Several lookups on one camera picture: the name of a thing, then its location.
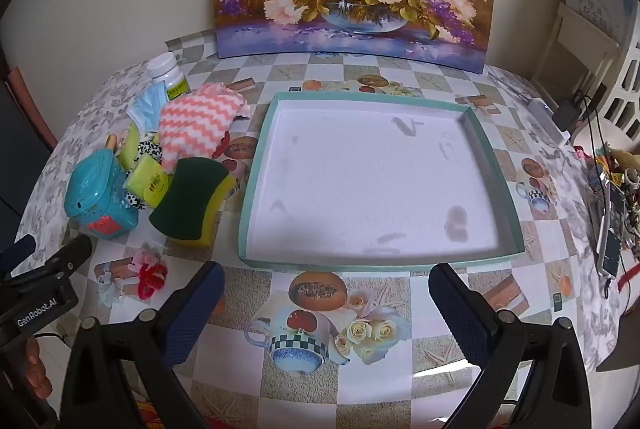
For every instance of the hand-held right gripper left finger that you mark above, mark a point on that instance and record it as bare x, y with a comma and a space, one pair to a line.
195, 314

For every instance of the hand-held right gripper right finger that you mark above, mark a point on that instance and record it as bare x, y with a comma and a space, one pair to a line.
460, 316

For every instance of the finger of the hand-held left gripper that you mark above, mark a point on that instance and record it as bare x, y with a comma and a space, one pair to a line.
70, 256
17, 251

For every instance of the red tape roll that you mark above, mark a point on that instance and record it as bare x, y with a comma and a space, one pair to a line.
145, 290

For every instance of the pink fluffy floral scrunchie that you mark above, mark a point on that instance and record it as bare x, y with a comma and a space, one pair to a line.
145, 255

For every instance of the green tissue packet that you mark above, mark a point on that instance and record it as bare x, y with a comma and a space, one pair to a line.
147, 181

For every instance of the green yellow sponge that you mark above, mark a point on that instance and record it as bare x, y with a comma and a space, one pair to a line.
185, 204

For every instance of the lime green cloth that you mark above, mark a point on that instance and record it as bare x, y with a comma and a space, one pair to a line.
130, 144

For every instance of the leopard print scrunchie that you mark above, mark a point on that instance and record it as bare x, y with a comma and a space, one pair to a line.
150, 149

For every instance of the shallow teal cardboard box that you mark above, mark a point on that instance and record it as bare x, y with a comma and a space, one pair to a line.
370, 189

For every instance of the blue face mask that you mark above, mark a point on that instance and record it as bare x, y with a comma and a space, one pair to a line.
147, 106

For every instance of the pink white zigzag cloth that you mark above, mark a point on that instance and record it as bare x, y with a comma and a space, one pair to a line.
200, 119

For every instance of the person's left hand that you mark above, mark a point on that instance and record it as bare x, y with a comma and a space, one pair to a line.
36, 371

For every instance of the teal plastic toy box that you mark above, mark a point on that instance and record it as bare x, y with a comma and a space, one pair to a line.
95, 194

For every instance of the pile of small clutter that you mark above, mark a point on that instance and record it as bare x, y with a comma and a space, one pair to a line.
615, 199

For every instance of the white pill bottle green label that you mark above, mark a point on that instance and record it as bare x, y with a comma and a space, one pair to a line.
170, 76

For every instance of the white power strip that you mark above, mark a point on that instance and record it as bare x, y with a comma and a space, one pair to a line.
546, 119

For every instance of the black power adapter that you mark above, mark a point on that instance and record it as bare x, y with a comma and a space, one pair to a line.
570, 111

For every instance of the white lattice plastic basket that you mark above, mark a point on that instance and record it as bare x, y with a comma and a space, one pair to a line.
627, 89

